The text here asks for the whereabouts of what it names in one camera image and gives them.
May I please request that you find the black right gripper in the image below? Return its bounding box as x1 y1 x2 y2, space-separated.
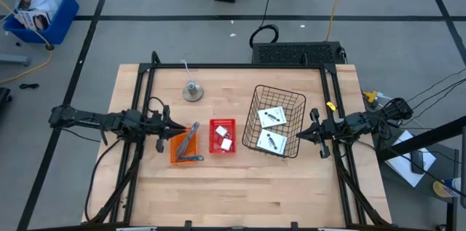
296 108 341 160

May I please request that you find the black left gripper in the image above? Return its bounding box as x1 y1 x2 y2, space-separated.
145 105 187 153

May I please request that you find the teal black braided cable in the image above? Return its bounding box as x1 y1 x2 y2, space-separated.
175 121 205 163

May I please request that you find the white green Acer box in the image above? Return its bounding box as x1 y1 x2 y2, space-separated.
256 105 288 129
255 128 289 157

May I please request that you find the black wire basket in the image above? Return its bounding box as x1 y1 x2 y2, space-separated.
241 84 307 159

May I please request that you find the blue plastic bin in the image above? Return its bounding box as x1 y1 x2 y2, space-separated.
3 0 80 45

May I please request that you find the orange plastic basket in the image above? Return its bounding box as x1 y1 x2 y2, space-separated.
169 125 200 166

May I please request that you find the red plastic basket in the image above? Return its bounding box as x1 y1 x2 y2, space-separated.
208 118 237 155

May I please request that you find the black perforated computer case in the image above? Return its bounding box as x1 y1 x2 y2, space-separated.
250 41 346 66

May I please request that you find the white flat board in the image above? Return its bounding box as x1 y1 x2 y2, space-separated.
384 130 437 188

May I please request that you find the black phone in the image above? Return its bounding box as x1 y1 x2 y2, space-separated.
410 149 425 175

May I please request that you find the black metal beam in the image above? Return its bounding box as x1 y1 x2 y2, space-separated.
377 115 466 163

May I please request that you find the yellow white blue bottle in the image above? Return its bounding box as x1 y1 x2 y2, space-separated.
432 177 466 199

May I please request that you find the grey metal table foot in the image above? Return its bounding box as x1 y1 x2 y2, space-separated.
0 53 31 67

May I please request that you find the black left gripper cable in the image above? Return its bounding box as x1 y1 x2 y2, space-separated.
146 95 167 116

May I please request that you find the thin white cable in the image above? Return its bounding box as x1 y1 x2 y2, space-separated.
180 59 194 83

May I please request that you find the black metal table frame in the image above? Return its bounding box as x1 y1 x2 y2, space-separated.
82 50 392 227

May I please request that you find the black arm base cable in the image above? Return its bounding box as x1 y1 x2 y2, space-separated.
83 138 125 224

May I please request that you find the black coiled cable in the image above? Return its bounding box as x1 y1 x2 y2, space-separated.
248 0 282 50

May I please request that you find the yellow extension cable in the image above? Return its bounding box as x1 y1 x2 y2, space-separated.
0 0 55 85
325 0 352 42

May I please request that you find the black power cable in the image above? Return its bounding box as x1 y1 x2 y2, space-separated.
406 67 466 105
409 79 466 114

